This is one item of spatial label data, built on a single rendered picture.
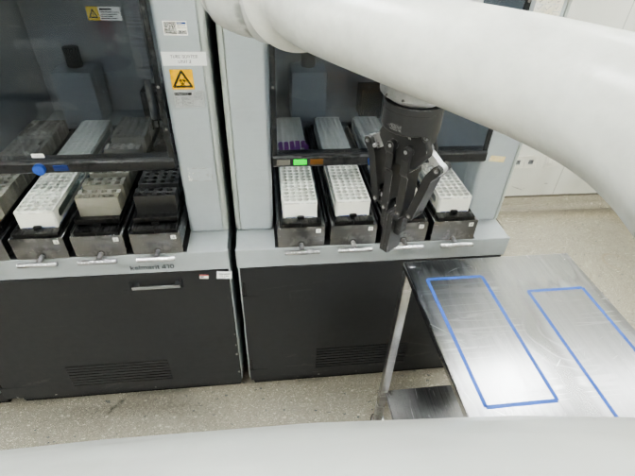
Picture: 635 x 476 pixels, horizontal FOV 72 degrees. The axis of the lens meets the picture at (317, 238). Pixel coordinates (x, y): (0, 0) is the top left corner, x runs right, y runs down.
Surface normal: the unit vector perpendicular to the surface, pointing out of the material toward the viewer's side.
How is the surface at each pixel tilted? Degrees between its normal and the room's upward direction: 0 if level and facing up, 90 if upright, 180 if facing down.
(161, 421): 0
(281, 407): 0
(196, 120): 90
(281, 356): 90
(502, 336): 0
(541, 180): 90
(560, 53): 47
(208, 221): 90
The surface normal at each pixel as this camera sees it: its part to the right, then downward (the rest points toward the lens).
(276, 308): 0.11, 0.61
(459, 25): -0.48, -0.36
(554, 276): 0.04, -0.79
